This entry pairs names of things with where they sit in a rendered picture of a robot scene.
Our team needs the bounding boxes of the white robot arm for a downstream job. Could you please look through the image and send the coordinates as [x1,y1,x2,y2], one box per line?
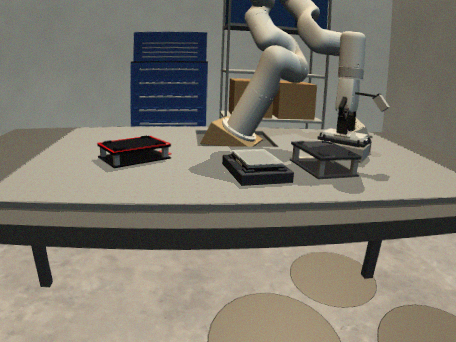
[222,0,366,142]

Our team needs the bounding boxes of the beige button panel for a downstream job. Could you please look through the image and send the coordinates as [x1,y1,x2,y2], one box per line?
[348,118,372,153]

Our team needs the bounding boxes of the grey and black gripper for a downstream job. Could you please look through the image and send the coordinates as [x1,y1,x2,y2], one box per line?
[335,76,363,135]

